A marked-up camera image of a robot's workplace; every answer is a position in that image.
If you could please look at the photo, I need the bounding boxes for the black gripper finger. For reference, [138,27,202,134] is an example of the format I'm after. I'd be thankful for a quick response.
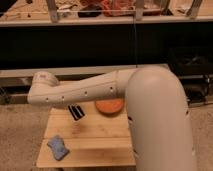
[76,105,85,117]
[68,106,79,121]

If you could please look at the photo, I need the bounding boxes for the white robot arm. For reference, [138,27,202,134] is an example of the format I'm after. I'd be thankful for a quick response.
[27,65,197,171]

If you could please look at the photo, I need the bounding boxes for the orange ceramic cup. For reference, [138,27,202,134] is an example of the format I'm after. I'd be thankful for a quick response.
[95,99,124,115]

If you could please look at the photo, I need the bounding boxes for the blue eraser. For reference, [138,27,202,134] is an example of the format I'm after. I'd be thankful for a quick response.
[47,135,70,161]

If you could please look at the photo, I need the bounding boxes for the wooden slat table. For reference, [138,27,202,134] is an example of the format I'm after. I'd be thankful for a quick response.
[36,102,135,168]

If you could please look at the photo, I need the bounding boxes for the red cloth on shelf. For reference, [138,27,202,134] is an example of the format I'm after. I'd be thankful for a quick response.
[101,0,135,17]

